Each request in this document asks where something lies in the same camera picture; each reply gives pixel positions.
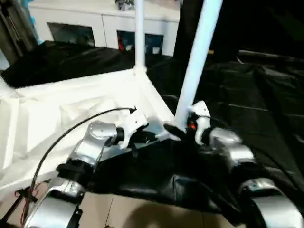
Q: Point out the white plastic table top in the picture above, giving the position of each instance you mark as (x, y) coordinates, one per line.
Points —
(71, 107)

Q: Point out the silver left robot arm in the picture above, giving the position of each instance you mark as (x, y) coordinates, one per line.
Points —
(95, 140)

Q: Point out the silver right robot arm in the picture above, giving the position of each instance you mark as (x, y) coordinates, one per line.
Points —
(230, 147)

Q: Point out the black plastic mat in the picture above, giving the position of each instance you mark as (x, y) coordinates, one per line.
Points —
(237, 107)

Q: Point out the small yellow label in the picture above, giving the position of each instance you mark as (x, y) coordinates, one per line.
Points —
(211, 51)

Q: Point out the white jar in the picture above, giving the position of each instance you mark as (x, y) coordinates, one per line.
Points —
(155, 50)
(128, 47)

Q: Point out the grey rounded robot part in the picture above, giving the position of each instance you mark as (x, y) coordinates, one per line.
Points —
(108, 226)

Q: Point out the red container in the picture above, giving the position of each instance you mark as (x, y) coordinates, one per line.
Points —
(121, 42)

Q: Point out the black backdrop cloth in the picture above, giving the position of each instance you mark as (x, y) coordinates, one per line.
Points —
(261, 23)

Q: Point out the white sideboard cabinet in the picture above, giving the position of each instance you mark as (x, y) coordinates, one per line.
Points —
(95, 14)

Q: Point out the clear bag of dark parts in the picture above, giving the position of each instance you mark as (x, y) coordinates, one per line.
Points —
(124, 4)

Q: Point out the blue printed panel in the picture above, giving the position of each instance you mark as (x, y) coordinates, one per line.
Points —
(34, 23)

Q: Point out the grey tripod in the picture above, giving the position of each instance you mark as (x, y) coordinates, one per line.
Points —
(14, 26)

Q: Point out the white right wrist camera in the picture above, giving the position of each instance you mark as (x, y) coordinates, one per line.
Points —
(200, 114)

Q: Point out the black folding stand frame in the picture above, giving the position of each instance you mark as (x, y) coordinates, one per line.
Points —
(16, 204)

